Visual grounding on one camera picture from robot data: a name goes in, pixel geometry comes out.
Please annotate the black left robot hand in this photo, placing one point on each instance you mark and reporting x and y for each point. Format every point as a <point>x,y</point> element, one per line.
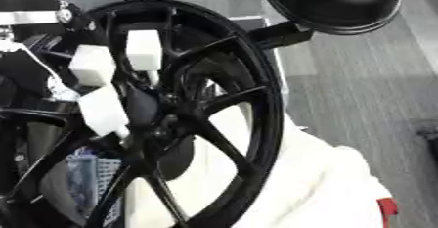
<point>23,70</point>

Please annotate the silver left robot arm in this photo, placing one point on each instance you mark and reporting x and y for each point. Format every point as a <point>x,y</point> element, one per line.
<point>28,16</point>

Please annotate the black spoked wheel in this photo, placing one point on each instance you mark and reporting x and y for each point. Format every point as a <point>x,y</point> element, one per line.
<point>259,85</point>

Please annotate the blue pierced crate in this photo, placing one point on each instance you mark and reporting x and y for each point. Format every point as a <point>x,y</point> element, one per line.
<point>85,176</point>

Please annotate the black mounting block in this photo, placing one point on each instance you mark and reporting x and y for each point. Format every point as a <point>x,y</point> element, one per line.
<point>282,35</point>

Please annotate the red tag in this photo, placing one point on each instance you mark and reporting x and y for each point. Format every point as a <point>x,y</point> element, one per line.
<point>388,210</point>

